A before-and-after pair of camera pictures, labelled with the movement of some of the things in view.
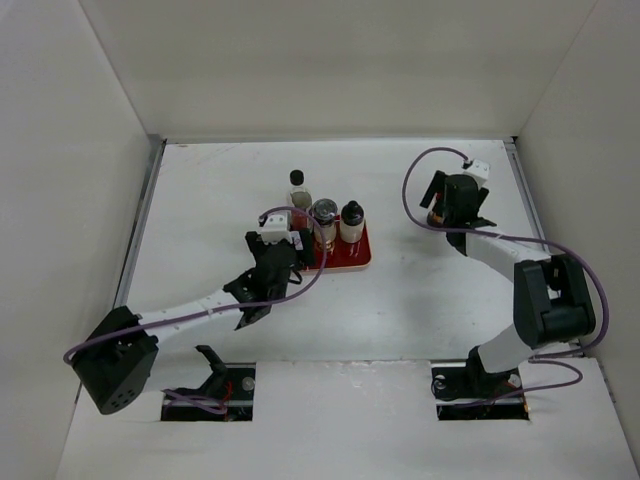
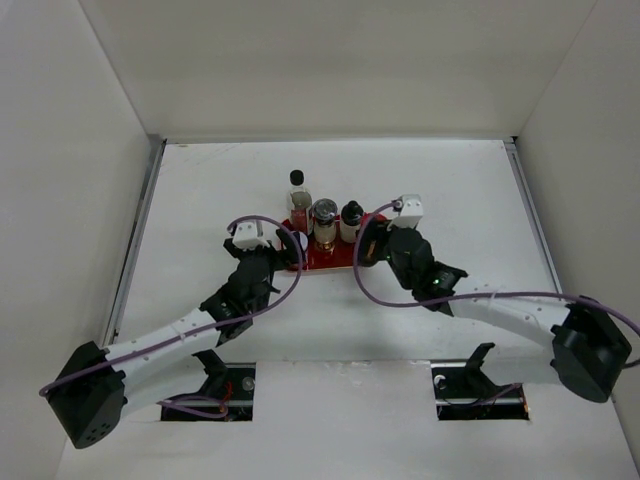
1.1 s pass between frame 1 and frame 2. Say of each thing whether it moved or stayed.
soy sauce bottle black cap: stayed
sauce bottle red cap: moved
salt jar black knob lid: stayed
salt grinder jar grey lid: stayed
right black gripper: moved
